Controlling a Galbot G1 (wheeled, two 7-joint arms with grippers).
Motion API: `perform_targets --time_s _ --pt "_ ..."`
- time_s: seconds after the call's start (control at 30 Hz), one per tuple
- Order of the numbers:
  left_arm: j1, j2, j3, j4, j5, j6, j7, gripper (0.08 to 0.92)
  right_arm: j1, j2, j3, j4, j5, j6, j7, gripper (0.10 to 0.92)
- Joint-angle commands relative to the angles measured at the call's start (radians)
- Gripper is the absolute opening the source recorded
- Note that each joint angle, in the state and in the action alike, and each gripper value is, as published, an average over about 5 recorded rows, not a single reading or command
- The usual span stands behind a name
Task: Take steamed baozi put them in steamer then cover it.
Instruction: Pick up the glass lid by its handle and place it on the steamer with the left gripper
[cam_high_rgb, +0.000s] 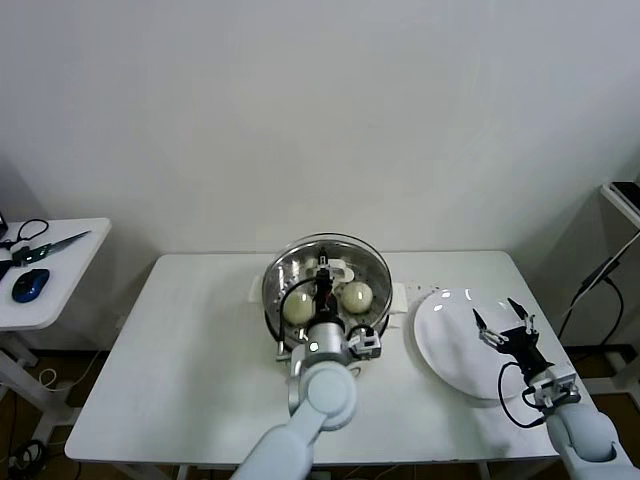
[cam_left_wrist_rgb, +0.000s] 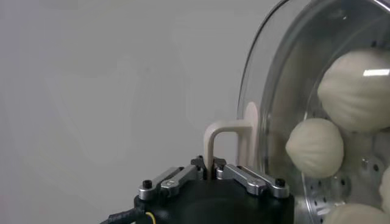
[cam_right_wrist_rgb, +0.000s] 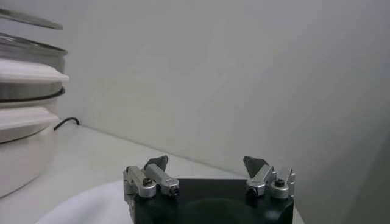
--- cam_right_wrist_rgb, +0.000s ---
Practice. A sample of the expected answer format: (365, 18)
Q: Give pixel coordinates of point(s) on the round white plate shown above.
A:
(91, 207)

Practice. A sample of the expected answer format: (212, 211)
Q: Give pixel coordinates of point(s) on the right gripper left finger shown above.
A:
(158, 178)

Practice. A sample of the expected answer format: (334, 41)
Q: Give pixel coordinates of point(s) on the white electric cooking pot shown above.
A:
(18, 161)

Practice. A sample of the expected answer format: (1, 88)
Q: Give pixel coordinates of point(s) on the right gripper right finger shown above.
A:
(263, 176)

